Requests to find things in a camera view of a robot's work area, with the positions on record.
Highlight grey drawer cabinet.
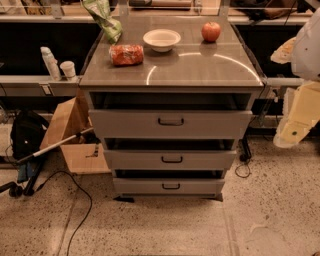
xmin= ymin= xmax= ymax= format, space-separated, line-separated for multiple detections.
xmin=79 ymin=14 xmax=265 ymax=203

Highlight small black cable loop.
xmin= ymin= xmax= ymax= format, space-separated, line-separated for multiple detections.
xmin=234 ymin=161 xmax=252 ymax=179

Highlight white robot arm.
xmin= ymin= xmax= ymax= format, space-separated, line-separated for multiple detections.
xmin=271 ymin=8 xmax=320 ymax=148

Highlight brown cardboard box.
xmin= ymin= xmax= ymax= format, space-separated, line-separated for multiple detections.
xmin=40 ymin=89 xmax=110 ymax=174

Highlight black backpack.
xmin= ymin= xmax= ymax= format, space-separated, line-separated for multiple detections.
xmin=10 ymin=110 xmax=49 ymax=160

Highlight white paper cup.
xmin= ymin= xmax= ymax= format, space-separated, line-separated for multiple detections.
xmin=60 ymin=61 xmax=77 ymax=81

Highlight black headphones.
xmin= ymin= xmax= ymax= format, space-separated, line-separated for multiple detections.
xmin=0 ymin=182 xmax=23 ymax=198

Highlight white bottle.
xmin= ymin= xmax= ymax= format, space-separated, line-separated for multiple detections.
xmin=40 ymin=47 xmax=61 ymax=81

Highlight black floor cable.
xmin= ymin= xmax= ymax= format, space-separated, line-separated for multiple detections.
xmin=34 ymin=170 xmax=94 ymax=256

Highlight white and black pole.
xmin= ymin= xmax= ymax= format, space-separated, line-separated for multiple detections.
xmin=16 ymin=127 xmax=94 ymax=165

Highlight grey top drawer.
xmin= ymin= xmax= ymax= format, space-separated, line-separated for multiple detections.
xmin=90 ymin=92 xmax=251 ymax=139

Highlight green chip bag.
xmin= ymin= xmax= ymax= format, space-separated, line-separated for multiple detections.
xmin=82 ymin=0 xmax=122 ymax=45

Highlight grey drawer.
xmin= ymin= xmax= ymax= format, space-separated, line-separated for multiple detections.
xmin=113 ymin=170 xmax=225 ymax=197
xmin=104 ymin=138 xmax=236 ymax=170
xmin=90 ymin=92 xmax=251 ymax=139

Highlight red apple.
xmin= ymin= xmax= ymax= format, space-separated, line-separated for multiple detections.
xmin=201 ymin=22 xmax=221 ymax=42

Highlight grey bottom drawer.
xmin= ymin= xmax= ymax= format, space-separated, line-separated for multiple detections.
xmin=113 ymin=170 xmax=225 ymax=197

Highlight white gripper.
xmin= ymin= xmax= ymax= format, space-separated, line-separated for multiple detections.
xmin=270 ymin=37 xmax=320 ymax=148

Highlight orange snack bag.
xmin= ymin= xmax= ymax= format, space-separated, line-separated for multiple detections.
xmin=109 ymin=45 xmax=144 ymax=66

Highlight white bowl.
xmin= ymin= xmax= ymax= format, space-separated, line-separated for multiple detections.
xmin=143 ymin=29 xmax=181 ymax=53

